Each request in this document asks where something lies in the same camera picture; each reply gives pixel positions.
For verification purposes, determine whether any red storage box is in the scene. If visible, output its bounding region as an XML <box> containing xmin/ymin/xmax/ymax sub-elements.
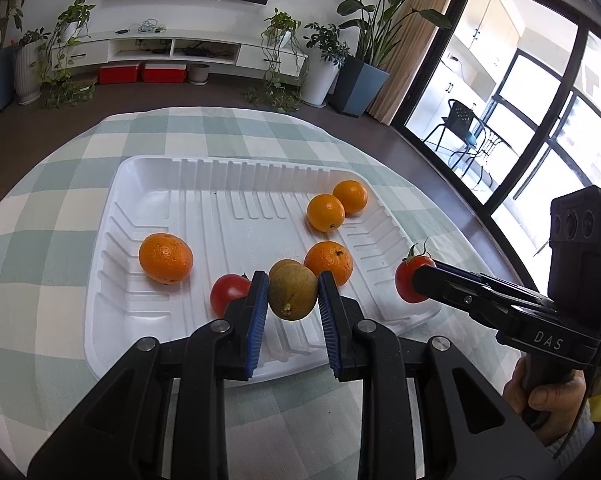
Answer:
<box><xmin>98</xmin><ymin>63</ymin><xmax>141</xmax><ymax>84</ymax></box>
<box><xmin>141</xmin><ymin>62</ymin><xmax>188</xmax><ymax>84</ymax></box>

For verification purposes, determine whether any black camera box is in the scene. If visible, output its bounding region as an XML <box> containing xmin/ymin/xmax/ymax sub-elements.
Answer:
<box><xmin>547</xmin><ymin>185</ymin><xmax>601</xmax><ymax>333</ymax></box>

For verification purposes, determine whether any person right hand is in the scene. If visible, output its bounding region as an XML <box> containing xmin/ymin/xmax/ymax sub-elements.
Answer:
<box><xmin>503</xmin><ymin>358</ymin><xmax>587</xmax><ymax>446</ymax></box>

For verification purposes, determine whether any black balcony chair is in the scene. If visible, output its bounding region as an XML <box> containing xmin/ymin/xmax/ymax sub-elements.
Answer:
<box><xmin>422</xmin><ymin>99</ymin><xmax>515</xmax><ymax>186</ymax></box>

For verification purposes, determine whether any small white pot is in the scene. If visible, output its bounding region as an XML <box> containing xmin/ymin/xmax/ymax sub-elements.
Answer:
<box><xmin>188</xmin><ymin>63</ymin><xmax>210</xmax><ymax>86</ymax></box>

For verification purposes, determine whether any right red storage box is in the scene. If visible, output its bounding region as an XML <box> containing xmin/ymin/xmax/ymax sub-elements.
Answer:
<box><xmin>141</xmin><ymin>62</ymin><xmax>188</xmax><ymax>84</ymax></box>

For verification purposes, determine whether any white plastic tray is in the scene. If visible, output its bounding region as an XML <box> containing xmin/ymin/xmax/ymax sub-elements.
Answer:
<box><xmin>84</xmin><ymin>156</ymin><xmax>441</xmax><ymax>382</ymax></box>

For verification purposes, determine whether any large red tomato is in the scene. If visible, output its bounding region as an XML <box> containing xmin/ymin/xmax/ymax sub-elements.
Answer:
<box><xmin>210</xmin><ymin>274</ymin><xmax>250</xmax><ymax>318</ymax></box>

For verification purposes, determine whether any brown kiwi fruit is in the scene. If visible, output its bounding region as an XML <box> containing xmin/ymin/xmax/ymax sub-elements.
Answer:
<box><xmin>268</xmin><ymin>259</ymin><xmax>317</xmax><ymax>322</ymax></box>

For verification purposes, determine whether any white round planter right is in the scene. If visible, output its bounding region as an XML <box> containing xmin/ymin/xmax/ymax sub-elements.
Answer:
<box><xmin>300</xmin><ymin>55</ymin><xmax>339</xmax><ymax>108</ymax></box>

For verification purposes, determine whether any large orange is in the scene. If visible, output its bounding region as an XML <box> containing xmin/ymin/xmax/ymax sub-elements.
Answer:
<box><xmin>139</xmin><ymin>233</ymin><xmax>194</xmax><ymax>285</ymax></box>

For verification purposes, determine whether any left red storage box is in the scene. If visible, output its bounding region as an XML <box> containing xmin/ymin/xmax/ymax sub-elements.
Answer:
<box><xmin>98</xmin><ymin>63</ymin><xmax>141</xmax><ymax>84</ymax></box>

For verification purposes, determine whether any white ribbed planter left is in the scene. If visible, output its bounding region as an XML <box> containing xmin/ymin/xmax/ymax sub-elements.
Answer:
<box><xmin>14</xmin><ymin>41</ymin><xmax>41</xmax><ymax>106</ymax></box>

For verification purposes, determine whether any small orange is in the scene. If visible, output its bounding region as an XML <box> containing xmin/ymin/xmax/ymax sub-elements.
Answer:
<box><xmin>332</xmin><ymin>180</ymin><xmax>367</xmax><ymax>216</ymax></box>
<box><xmin>306</xmin><ymin>194</ymin><xmax>346</xmax><ymax>233</ymax></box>

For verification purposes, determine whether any white tv cabinet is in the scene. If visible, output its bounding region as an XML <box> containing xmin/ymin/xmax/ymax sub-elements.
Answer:
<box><xmin>52</xmin><ymin>28</ymin><xmax>306</xmax><ymax>78</ymax></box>

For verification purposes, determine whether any small red tomato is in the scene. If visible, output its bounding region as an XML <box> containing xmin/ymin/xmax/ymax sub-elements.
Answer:
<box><xmin>395</xmin><ymin>242</ymin><xmax>436</xmax><ymax>304</ymax></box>

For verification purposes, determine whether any blue square planter right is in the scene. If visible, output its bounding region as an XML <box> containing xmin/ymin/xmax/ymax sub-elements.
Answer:
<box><xmin>332</xmin><ymin>55</ymin><xmax>389</xmax><ymax>117</ymax></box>

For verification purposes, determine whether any beige curtain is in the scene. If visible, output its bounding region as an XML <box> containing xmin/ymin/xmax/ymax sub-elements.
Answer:
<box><xmin>367</xmin><ymin>0</ymin><xmax>451</xmax><ymax>125</ymax></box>

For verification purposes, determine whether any dark orange mandarin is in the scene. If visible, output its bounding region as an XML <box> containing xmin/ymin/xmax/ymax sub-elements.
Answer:
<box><xmin>303</xmin><ymin>240</ymin><xmax>353</xmax><ymax>286</ymax></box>

